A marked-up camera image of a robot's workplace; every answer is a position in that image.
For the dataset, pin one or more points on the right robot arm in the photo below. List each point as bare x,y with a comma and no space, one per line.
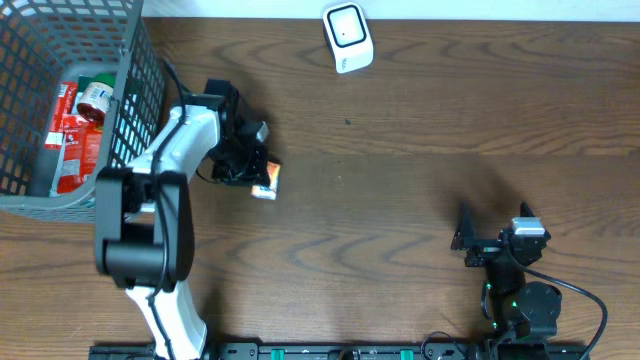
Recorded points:
524,314

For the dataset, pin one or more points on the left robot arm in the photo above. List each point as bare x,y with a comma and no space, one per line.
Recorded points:
144,232

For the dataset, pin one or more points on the green lid jar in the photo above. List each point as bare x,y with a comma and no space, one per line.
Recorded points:
94,103

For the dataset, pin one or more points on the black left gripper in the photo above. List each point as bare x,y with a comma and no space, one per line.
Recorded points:
253,175

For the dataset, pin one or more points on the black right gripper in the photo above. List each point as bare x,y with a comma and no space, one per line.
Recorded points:
484,250

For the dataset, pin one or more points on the grey plastic mesh basket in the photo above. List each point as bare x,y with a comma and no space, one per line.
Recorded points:
45,43

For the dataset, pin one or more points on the white barcode scanner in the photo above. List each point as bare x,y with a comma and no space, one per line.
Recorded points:
347,36

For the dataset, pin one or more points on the green white packet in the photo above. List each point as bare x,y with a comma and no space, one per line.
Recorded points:
83,82

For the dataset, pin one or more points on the small orange white carton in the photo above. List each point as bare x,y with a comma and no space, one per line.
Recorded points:
268,189

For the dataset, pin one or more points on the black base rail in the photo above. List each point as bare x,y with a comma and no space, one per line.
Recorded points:
432,350

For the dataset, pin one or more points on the red snack packet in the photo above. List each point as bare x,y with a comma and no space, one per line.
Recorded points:
76,139

